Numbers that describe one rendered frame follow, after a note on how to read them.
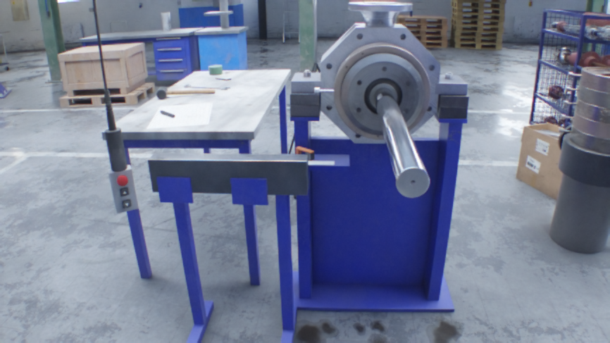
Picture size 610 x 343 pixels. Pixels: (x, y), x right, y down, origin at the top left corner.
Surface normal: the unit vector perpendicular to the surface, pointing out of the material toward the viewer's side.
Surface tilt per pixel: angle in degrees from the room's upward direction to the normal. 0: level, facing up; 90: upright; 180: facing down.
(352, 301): 0
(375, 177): 90
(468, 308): 0
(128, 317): 0
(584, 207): 90
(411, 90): 90
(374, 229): 90
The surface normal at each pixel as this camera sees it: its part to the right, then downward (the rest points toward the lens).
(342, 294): -0.02, -0.92
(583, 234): -0.50, 0.35
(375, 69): -0.07, 0.40
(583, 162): -0.85, 0.22
